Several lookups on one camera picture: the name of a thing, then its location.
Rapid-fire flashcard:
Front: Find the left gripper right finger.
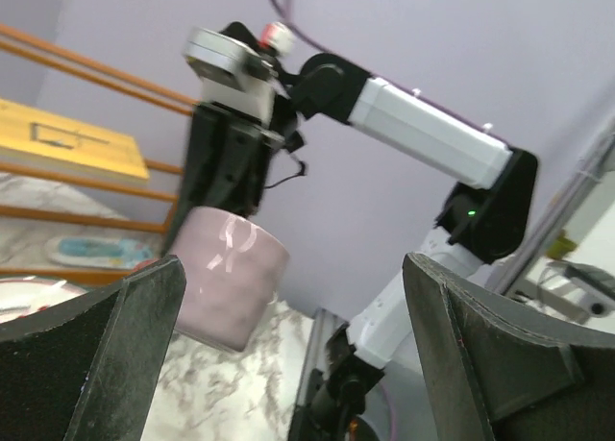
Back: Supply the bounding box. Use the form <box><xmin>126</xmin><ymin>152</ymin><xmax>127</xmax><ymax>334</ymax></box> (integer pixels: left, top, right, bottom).
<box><xmin>403</xmin><ymin>254</ymin><xmax>614</xmax><ymax>441</ymax></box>

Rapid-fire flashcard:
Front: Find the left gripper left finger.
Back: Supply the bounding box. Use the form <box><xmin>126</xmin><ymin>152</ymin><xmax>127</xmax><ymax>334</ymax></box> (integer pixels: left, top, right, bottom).
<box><xmin>1</xmin><ymin>256</ymin><xmax>185</xmax><ymax>440</ymax></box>

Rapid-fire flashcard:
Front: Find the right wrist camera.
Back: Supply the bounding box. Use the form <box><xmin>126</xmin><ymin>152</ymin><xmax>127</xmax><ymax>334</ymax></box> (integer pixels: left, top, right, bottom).
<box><xmin>183</xmin><ymin>22</ymin><xmax>295</xmax><ymax>126</ymax></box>

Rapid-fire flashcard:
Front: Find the orange wooden shelf rack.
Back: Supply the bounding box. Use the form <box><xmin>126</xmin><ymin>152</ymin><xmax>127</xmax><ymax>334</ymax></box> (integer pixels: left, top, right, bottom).
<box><xmin>1</xmin><ymin>26</ymin><xmax>191</xmax><ymax>284</ymax></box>

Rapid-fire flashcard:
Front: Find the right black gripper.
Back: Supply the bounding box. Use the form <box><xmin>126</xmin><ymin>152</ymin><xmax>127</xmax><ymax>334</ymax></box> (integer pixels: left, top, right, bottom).
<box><xmin>162</xmin><ymin>102</ymin><xmax>305</xmax><ymax>249</ymax></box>

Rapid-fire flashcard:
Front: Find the yellow paper card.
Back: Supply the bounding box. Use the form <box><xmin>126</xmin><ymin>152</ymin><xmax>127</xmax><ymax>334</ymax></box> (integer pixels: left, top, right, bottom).
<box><xmin>1</xmin><ymin>100</ymin><xmax>150</xmax><ymax>185</ymax></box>

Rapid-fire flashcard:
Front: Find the purple mug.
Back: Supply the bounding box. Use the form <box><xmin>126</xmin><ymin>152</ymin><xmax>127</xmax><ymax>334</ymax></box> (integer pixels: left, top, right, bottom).
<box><xmin>170</xmin><ymin>207</ymin><xmax>289</xmax><ymax>353</ymax></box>

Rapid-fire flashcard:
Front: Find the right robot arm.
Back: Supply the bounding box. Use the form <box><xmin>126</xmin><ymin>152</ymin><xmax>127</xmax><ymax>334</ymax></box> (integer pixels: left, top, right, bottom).
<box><xmin>164</xmin><ymin>52</ymin><xmax>538</xmax><ymax>438</ymax></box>

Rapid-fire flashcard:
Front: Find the black rimmed printed plate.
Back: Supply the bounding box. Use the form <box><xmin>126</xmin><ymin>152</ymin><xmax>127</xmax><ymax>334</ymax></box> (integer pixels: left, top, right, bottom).
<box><xmin>1</xmin><ymin>275</ymin><xmax>88</xmax><ymax>323</ymax></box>

